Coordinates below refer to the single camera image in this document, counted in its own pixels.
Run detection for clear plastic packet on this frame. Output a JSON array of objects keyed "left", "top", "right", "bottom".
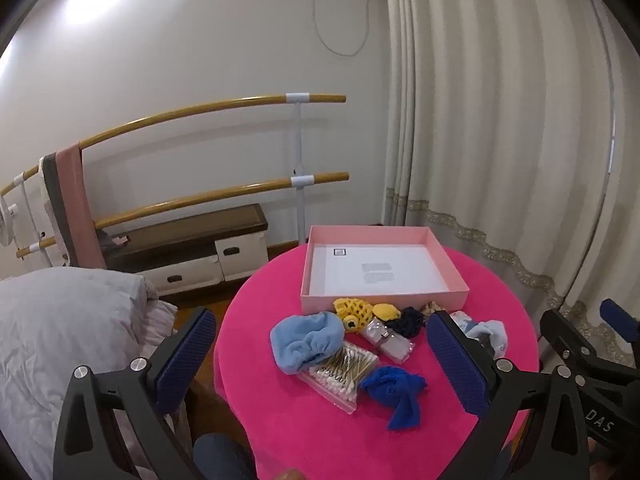
[{"left": 361, "top": 321, "right": 416, "bottom": 364}]

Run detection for cream curtain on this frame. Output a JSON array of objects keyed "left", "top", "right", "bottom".
[{"left": 382, "top": 0, "right": 640, "bottom": 371}]

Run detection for yellow crochet net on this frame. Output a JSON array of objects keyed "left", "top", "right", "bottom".
[{"left": 333, "top": 298, "right": 375, "bottom": 335}]

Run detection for navy crochet piece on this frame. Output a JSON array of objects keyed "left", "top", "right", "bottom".
[{"left": 386, "top": 306, "right": 426, "bottom": 339}]

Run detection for grey towel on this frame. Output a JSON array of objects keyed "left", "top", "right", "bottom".
[{"left": 40, "top": 154, "right": 76, "bottom": 266}]

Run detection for white and blue baby garment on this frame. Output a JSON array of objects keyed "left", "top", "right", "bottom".
[{"left": 450, "top": 311, "right": 508, "bottom": 360}]

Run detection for round pink table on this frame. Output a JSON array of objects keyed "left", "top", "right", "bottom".
[{"left": 214, "top": 240, "right": 542, "bottom": 480}]

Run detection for white barre post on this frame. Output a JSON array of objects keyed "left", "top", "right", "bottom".
[{"left": 285, "top": 92, "right": 315, "bottom": 246}]

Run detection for person's leg in jeans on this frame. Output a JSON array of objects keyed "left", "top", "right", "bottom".
[{"left": 192, "top": 432, "right": 256, "bottom": 480}]

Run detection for long wooden barre rail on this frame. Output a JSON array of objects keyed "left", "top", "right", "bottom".
[{"left": 0, "top": 93, "right": 347, "bottom": 196}]

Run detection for cotton swab packet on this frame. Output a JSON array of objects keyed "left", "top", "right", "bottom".
[{"left": 308, "top": 341, "right": 381, "bottom": 415}]

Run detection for blue knit cloth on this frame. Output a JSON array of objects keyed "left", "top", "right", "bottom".
[{"left": 360, "top": 366, "right": 429, "bottom": 431}]

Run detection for pink towel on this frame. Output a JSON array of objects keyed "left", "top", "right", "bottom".
[{"left": 54, "top": 142, "right": 107, "bottom": 269}]

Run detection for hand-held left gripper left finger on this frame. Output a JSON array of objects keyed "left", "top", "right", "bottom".
[{"left": 52, "top": 306, "right": 218, "bottom": 480}]

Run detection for light blue fleece cap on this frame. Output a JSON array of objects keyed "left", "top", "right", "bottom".
[{"left": 270, "top": 311, "right": 347, "bottom": 375}]

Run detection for short wooden barre rail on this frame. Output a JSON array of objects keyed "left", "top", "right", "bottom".
[{"left": 17, "top": 172, "right": 350, "bottom": 260}]

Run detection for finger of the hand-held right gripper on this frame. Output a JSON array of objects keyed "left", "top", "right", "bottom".
[
  {"left": 540, "top": 309, "right": 601, "bottom": 366},
  {"left": 600, "top": 298, "right": 640, "bottom": 343}
]

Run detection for pink cardboard box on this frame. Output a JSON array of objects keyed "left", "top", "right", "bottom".
[{"left": 299, "top": 225, "right": 470, "bottom": 315}]

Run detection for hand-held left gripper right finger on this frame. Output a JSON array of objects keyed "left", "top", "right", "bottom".
[{"left": 425, "top": 310, "right": 591, "bottom": 480}]

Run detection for white bed duvet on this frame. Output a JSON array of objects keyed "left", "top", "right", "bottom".
[{"left": 0, "top": 266, "right": 193, "bottom": 480}]

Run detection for low brown and white cabinet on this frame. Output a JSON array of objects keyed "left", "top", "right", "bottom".
[{"left": 97, "top": 204, "right": 271, "bottom": 297}]

